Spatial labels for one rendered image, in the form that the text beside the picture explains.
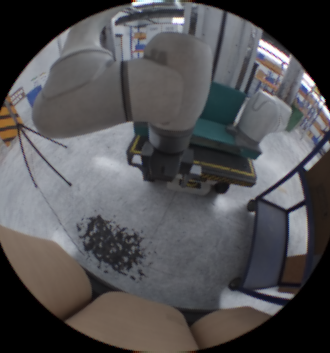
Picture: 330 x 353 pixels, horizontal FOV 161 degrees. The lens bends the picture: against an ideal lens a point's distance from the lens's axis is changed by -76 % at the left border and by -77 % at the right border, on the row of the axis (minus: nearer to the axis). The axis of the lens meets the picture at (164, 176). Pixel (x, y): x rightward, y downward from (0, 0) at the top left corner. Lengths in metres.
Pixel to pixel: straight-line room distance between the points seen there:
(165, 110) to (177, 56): 0.07
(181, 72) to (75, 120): 0.14
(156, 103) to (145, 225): 0.66
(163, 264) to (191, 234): 0.25
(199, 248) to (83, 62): 0.83
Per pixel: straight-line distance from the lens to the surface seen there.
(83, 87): 0.15
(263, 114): 0.55
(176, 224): 0.73
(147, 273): 0.75
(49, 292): 0.47
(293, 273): 1.38
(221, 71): 0.68
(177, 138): 0.21
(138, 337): 0.38
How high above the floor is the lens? 0.72
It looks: 59 degrees down
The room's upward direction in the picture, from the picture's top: 7 degrees clockwise
